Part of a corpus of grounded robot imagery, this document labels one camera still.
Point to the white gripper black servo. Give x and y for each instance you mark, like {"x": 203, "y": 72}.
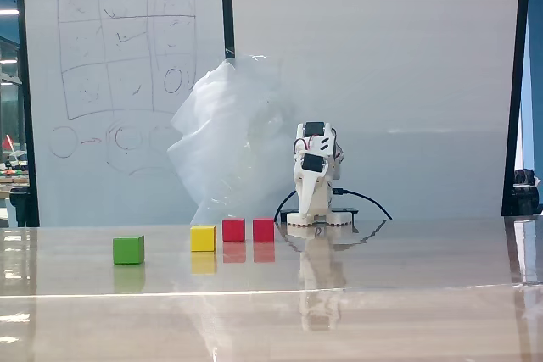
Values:
{"x": 306, "y": 182}

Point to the red wooden cube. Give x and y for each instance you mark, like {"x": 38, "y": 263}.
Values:
{"x": 263, "y": 230}
{"x": 233, "y": 230}

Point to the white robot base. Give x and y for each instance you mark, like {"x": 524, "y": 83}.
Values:
{"x": 335, "y": 220}

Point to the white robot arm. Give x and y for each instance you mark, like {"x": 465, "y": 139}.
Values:
{"x": 324, "y": 192}

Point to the yellow wooden cube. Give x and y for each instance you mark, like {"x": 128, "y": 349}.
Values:
{"x": 203, "y": 238}

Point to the green wooden cube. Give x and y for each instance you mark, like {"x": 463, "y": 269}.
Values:
{"x": 128, "y": 249}

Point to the translucent plastic bag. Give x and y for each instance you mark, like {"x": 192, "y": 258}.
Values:
{"x": 225, "y": 146}

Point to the blank white board panel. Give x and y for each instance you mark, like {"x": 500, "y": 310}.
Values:
{"x": 382, "y": 61}

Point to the whiteboard with drawn grid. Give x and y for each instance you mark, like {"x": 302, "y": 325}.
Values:
{"x": 127, "y": 167}

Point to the black round-topped device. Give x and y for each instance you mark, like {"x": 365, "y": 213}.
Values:
{"x": 525, "y": 196}

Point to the small red flag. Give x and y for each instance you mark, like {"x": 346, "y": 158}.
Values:
{"x": 7, "y": 142}

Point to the black board frame post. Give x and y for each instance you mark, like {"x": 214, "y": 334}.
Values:
{"x": 26, "y": 82}
{"x": 227, "y": 6}
{"x": 515, "y": 82}

